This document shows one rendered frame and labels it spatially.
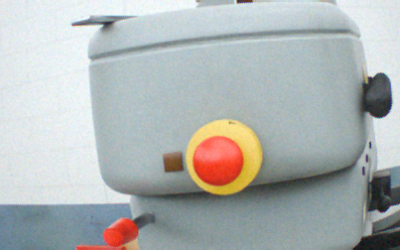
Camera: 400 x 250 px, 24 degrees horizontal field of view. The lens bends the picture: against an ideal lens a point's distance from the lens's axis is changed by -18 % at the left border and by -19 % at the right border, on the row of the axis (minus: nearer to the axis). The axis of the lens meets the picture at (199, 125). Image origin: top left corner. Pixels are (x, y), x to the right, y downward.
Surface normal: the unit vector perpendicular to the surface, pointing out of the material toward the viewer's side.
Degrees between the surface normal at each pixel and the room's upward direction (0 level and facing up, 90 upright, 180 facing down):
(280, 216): 90
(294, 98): 90
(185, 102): 90
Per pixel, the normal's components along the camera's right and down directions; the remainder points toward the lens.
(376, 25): -0.19, 0.07
